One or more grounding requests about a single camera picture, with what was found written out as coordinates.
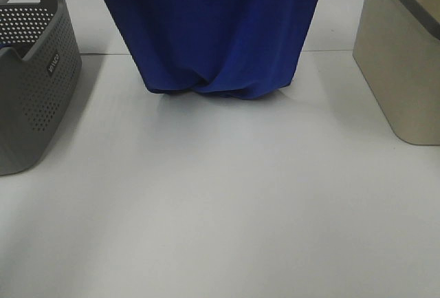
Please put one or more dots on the grey perforated plastic basket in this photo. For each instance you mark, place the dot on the grey perforated plastic basket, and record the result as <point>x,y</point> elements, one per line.
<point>40,66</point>

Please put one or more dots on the blue microfiber towel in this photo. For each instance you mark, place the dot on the blue microfiber towel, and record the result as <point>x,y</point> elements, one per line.
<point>231,48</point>

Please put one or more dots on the beige plastic basket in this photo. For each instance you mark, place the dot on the beige plastic basket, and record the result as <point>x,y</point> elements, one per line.
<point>397,50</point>

